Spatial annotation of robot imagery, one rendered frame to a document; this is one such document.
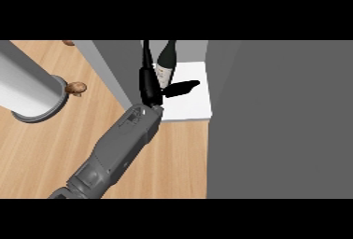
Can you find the brown mushroom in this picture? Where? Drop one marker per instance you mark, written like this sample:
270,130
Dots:
75,88
68,42

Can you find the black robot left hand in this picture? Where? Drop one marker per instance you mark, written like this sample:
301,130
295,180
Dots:
149,88

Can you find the dark grey cabinet door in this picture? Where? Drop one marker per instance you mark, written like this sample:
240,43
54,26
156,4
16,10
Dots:
279,121

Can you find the white cylinder with grey rim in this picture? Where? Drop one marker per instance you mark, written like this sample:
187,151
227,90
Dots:
25,90

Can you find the dark green wine bottle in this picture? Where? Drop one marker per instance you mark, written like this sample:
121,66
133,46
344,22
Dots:
167,57

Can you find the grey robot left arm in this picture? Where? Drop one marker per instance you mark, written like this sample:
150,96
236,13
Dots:
121,146

